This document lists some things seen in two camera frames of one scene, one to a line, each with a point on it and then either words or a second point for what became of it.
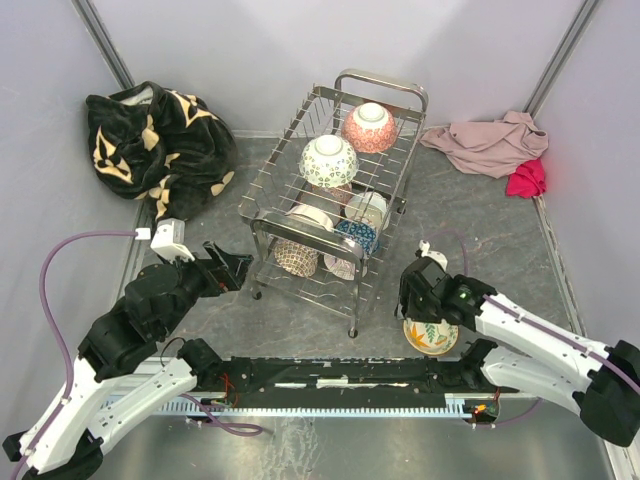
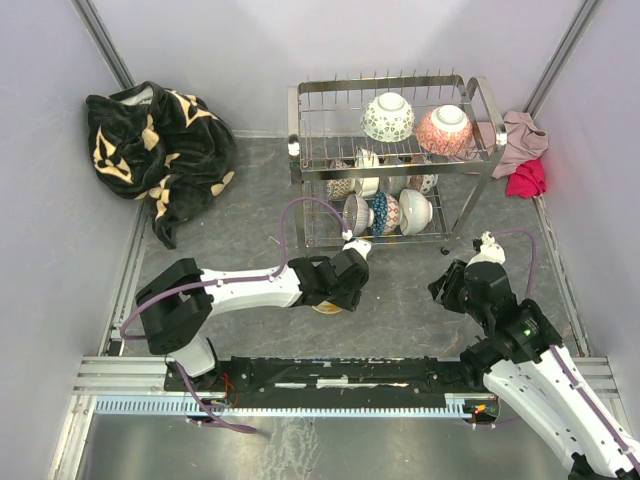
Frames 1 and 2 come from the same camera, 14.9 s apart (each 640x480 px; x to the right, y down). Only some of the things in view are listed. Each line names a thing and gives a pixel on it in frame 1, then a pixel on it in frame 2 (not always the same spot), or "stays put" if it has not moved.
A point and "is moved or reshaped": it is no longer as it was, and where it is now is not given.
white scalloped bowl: [312, 213] -> [370, 186]
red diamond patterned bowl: [328, 161] -> [387, 117]
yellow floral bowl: [430, 338] -> [326, 307]
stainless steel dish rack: [324, 201] is moved or reshaped
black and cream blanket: [166, 147] stays put
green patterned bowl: [369, 128] -> [445, 130]
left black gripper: [237, 264] -> [351, 301]
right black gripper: [406, 292] -> [441, 290]
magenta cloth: [528, 180] stays put
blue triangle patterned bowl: [360, 232] -> [379, 214]
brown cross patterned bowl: [298, 259] is moved or reshaped
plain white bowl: [368, 207] -> [415, 211]
